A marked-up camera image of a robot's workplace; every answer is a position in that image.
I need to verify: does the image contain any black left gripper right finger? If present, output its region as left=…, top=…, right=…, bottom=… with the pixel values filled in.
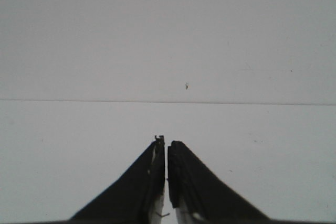
left=167, top=140, right=271, bottom=221

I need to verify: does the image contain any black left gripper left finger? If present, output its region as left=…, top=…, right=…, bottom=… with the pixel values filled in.
left=70, top=135, right=165, bottom=220

